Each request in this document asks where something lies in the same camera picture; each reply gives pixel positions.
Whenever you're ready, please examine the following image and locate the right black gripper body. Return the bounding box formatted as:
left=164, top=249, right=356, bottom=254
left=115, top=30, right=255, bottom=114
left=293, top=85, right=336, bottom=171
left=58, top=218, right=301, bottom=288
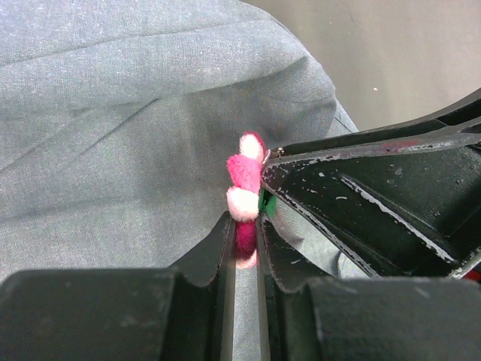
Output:
left=262, top=92, right=480, bottom=278

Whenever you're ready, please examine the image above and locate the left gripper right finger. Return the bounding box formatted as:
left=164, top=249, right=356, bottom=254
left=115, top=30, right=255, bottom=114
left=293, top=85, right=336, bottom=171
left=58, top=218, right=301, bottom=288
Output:
left=257, top=218, right=480, bottom=360

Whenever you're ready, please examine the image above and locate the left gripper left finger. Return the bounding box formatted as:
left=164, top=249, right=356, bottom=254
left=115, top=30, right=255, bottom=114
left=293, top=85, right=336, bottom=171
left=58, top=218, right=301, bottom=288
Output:
left=1, top=214, right=235, bottom=360

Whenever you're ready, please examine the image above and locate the grey button-up shirt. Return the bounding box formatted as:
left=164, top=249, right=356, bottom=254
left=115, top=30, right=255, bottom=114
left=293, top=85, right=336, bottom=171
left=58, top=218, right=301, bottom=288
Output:
left=0, top=0, right=360, bottom=361

